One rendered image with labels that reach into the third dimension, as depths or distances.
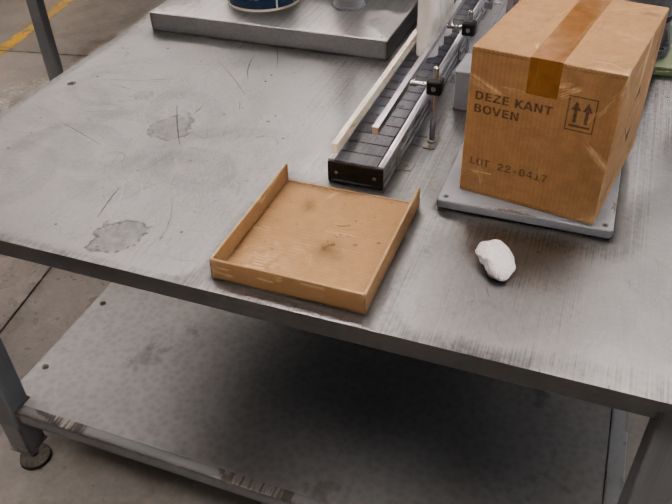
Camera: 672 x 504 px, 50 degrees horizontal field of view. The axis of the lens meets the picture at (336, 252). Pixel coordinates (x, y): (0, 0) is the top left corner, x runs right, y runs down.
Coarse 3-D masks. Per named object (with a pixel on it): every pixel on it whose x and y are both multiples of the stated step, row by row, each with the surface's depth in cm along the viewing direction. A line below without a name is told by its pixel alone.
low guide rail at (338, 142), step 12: (408, 48) 166; (396, 60) 159; (384, 72) 154; (384, 84) 153; (372, 96) 147; (360, 108) 142; (348, 120) 138; (360, 120) 142; (348, 132) 136; (336, 144) 132
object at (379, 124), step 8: (464, 0) 176; (456, 8) 169; (448, 16) 165; (440, 32) 158; (432, 40) 155; (432, 48) 154; (424, 56) 149; (416, 64) 146; (416, 72) 145; (408, 80) 141; (400, 88) 138; (400, 96) 136; (392, 104) 133; (384, 112) 131; (392, 112) 133; (384, 120) 129; (376, 128) 127
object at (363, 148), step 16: (464, 16) 187; (448, 48) 172; (432, 64) 165; (400, 80) 159; (384, 96) 153; (416, 96) 153; (368, 112) 148; (400, 112) 148; (368, 128) 143; (384, 128) 143; (400, 128) 143; (352, 144) 138; (368, 144) 138; (384, 144) 138; (336, 160) 134; (352, 160) 134; (368, 160) 134
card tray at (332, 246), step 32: (288, 192) 134; (320, 192) 134; (352, 192) 134; (416, 192) 127; (256, 224) 127; (288, 224) 127; (320, 224) 126; (352, 224) 126; (384, 224) 126; (224, 256) 118; (256, 256) 120; (288, 256) 120; (320, 256) 120; (352, 256) 119; (384, 256) 113; (288, 288) 112; (320, 288) 109; (352, 288) 113
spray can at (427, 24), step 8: (424, 0) 159; (432, 0) 158; (440, 0) 159; (424, 8) 160; (432, 8) 159; (440, 8) 161; (424, 16) 161; (432, 16) 160; (440, 16) 162; (424, 24) 162; (432, 24) 162; (424, 32) 163; (432, 32) 163; (424, 40) 164; (416, 48) 167; (424, 48) 165; (416, 56) 168; (432, 56) 166
